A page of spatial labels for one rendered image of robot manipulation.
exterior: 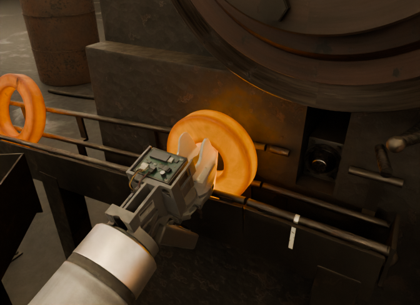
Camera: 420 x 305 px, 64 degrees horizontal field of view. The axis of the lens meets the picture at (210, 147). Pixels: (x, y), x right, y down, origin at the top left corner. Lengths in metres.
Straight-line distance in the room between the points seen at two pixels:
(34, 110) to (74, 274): 0.56
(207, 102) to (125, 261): 0.31
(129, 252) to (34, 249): 1.20
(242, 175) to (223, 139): 0.06
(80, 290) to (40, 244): 1.21
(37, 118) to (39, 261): 0.77
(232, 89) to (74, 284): 0.35
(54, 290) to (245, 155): 0.29
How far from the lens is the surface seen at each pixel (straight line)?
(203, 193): 0.47
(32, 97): 0.89
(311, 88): 0.40
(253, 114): 0.55
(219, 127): 0.50
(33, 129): 0.89
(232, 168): 0.52
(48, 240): 1.59
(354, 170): 0.53
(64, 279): 0.39
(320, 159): 0.56
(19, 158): 0.68
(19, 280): 1.49
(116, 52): 0.68
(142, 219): 0.41
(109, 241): 0.40
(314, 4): 0.29
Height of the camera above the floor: 1.04
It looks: 30 degrees down
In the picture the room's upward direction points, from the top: straight up
